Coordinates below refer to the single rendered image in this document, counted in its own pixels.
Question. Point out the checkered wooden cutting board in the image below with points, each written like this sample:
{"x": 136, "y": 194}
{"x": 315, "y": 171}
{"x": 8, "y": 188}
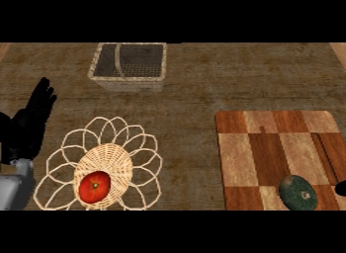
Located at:
{"x": 283, "y": 158}

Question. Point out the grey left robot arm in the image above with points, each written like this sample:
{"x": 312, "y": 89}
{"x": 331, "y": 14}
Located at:
{"x": 5, "y": 187}

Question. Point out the square pale mesh basket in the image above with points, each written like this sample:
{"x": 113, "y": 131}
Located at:
{"x": 129, "y": 66}

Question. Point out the red tomato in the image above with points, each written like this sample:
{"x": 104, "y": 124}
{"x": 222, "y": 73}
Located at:
{"x": 95, "y": 186}

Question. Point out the pale wicker flower-shaped basket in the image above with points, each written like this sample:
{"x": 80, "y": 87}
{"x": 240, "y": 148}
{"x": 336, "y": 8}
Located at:
{"x": 102, "y": 168}

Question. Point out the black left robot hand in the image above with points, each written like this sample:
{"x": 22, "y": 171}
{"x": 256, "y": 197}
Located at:
{"x": 22, "y": 130}

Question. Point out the dark green round squash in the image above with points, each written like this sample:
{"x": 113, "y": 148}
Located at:
{"x": 297, "y": 192}

